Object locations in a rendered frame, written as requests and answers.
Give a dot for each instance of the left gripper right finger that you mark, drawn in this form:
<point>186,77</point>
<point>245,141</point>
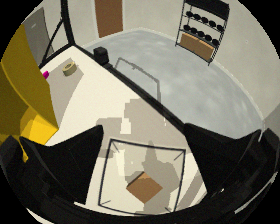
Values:
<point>216,155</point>

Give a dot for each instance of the small brown wooden block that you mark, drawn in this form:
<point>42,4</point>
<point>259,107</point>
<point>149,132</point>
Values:
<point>143,187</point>

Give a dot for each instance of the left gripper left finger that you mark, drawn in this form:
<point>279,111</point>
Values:
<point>71,162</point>

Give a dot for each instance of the black square outline on floor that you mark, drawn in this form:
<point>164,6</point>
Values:
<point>124,160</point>

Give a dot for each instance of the yellow open-sided box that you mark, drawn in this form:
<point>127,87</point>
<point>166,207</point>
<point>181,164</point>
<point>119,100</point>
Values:
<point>34,120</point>

